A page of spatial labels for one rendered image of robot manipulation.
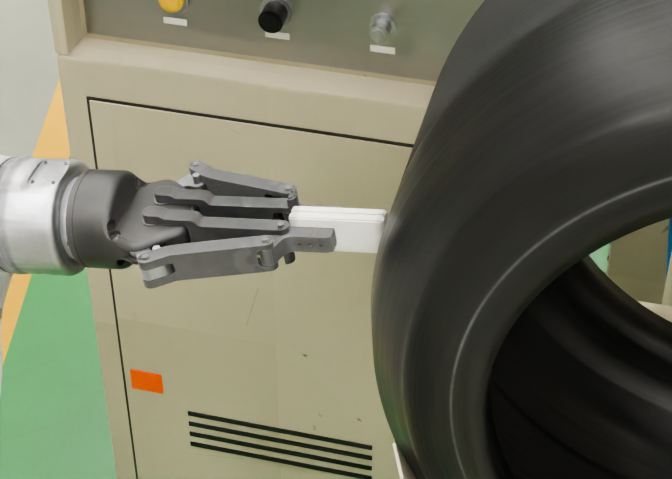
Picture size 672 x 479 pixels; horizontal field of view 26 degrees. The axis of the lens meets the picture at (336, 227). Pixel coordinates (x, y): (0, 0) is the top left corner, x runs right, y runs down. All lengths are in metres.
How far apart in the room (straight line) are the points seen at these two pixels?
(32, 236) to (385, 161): 0.76
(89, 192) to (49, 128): 2.21
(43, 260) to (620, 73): 0.48
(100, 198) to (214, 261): 0.10
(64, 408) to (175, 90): 0.96
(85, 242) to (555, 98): 0.40
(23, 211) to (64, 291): 1.76
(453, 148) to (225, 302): 1.14
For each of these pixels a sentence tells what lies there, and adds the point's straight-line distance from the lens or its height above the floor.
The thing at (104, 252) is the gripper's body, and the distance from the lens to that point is 1.09.
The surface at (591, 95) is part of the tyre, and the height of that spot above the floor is 1.42.
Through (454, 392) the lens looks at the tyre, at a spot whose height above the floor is 1.19.
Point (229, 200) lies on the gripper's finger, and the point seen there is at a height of 1.21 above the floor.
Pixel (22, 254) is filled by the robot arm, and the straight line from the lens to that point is 1.11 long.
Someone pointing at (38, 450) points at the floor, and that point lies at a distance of 2.57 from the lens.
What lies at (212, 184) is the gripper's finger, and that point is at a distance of 1.11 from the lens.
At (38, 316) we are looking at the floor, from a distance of 2.81.
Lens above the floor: 1.87
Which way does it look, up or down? 39 degrees down
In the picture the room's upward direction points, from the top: straight up
